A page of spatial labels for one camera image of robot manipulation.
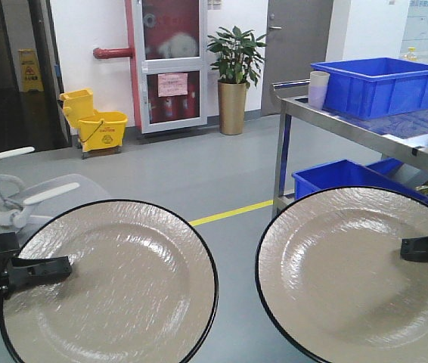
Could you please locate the red fire hose cabinet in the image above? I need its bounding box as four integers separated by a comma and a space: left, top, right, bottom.
127, 1, 207, 134

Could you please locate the blue plastic crate on table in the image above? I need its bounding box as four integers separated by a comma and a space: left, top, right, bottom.
312, 57, 428, 120

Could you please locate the grey door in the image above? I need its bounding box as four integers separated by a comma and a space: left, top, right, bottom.
261, 0, 333, 116

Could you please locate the yellow mop bucket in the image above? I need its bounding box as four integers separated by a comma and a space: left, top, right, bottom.
59, 88, 128, 159

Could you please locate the yellow wet floor sign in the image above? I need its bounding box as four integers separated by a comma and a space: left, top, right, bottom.
18, 48, 44, 92

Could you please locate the beige plate black rim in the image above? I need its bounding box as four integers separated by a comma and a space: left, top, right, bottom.
256, 187, 428, 362
0, 200, 219, 362

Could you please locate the blue crate lower shelf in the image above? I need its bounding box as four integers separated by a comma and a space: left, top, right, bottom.
292, 158, 428, 203

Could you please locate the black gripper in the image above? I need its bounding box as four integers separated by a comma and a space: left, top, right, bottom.
0, 232, 73, 299

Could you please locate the white grey office chair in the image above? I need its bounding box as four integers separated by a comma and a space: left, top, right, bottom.
0, 147, 110, 242

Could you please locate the red wall pipe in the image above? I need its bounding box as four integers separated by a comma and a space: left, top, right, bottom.
92, 1, 141, 128

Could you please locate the stainless steel table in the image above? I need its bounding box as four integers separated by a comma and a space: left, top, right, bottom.
270, 79, 428, 216

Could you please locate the white lavender cup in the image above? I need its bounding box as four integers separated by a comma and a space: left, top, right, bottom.
308, 70, 330, 110

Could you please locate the plant in gold pot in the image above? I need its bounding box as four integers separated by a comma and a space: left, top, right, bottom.
207, 26, 266, 135

